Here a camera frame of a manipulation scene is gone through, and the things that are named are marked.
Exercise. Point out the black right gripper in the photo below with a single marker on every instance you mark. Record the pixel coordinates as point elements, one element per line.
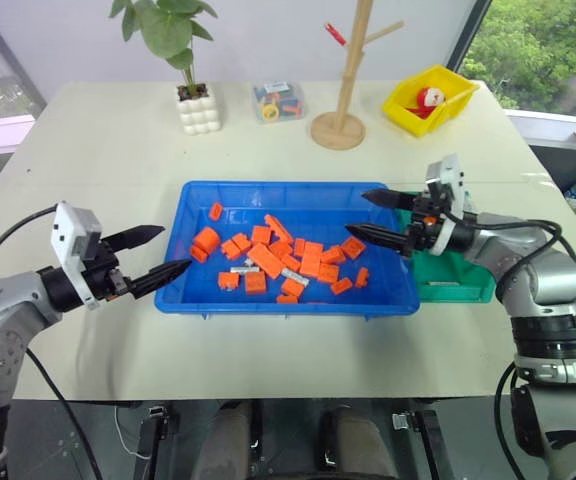
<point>425,220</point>

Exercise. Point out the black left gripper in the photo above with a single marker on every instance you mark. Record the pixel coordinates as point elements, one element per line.
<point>104,272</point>

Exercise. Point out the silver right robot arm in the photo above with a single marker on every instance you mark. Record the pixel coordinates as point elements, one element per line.
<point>543,280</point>

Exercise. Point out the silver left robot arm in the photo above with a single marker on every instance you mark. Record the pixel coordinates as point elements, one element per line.
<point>3,310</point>

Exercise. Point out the green plastic bin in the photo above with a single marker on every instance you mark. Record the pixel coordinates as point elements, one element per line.
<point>448,294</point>

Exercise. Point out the clear plastic parts box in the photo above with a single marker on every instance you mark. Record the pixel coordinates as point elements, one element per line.
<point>279,102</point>

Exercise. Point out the rounded orange block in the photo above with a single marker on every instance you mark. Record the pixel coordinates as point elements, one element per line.
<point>207,241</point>

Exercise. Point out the small orange block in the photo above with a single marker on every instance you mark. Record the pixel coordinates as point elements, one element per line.
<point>215,211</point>
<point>241,242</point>
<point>230,249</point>
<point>341,286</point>
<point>290,263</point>
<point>287,299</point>
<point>362,278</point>
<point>299,247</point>

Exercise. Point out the blue plastic bin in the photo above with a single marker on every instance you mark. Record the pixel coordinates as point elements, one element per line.
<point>198,300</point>

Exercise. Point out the large orange block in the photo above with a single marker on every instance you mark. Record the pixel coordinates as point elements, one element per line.
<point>311,259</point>
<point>265,261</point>

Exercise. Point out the wooden tree stand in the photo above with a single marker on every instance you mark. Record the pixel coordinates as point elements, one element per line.
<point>338,130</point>

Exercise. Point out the long orange block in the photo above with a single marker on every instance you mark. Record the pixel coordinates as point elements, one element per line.
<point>279,228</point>

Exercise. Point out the yellow plastic bin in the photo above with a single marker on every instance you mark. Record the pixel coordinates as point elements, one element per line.
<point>408,112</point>

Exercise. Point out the orange square block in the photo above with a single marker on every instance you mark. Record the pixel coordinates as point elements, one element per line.
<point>261,235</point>
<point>255,284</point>

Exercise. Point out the red and white toy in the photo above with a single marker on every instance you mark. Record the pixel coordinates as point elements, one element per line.
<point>428,97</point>

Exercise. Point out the white bubble plant pot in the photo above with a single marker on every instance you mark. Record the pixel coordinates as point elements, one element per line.
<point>199,112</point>

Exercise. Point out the red clip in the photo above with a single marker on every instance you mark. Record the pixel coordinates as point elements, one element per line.
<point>335,34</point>

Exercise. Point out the green leafy plant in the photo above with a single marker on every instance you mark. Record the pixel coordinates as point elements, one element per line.
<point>168,25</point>

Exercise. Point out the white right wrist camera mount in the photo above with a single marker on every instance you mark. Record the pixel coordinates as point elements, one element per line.
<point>447,175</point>

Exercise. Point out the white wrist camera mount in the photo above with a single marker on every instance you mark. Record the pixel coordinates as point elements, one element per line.
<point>70,235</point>
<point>447,175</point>

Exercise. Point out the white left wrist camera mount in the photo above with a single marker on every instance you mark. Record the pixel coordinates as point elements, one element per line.
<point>70,235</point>

